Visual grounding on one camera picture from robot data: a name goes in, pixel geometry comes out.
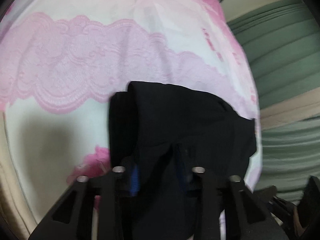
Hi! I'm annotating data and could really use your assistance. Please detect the black pants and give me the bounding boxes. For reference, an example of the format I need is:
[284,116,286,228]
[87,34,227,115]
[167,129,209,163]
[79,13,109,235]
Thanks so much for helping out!
[108,81,257,239]

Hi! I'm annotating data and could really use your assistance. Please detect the pink floral bed sheet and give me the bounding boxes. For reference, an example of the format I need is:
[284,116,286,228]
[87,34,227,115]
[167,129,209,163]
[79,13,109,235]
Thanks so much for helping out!
[1,0,260,239]

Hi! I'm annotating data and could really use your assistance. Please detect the green curtain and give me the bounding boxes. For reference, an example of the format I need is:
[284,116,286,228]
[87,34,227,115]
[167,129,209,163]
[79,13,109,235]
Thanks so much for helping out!
[228,0,319,203]

